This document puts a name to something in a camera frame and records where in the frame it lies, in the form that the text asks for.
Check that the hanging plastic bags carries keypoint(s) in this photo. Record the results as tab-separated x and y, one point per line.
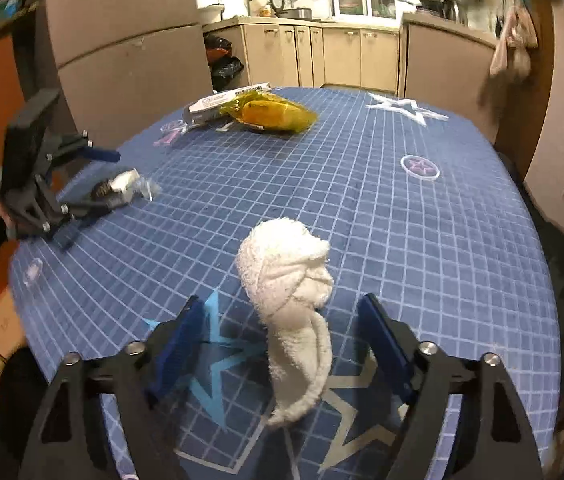
512	45

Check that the white flat box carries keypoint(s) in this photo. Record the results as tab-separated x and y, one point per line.
209	102

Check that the clear plastic wrapper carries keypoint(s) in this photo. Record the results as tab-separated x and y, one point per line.
124	182

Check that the steel kettle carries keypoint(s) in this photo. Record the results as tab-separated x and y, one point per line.
451	9

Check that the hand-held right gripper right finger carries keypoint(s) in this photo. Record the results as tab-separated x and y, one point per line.
388	345

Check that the steel baking pan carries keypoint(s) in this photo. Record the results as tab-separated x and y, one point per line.
296	13

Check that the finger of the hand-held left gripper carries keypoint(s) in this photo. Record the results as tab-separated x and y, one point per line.
87	205
99	154

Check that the white terry towel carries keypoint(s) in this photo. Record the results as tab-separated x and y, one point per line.
287	280

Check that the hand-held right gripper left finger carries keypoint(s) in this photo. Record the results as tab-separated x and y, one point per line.
177	355

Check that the beige refrigerator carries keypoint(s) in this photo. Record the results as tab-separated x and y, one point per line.
127	35

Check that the yellow plastic bag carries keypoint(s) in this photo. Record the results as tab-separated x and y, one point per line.
272	112

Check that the black garbage bags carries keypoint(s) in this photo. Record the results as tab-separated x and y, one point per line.
224	65

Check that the beige kitchen cabinets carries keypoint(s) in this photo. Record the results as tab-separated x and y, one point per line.
352	55

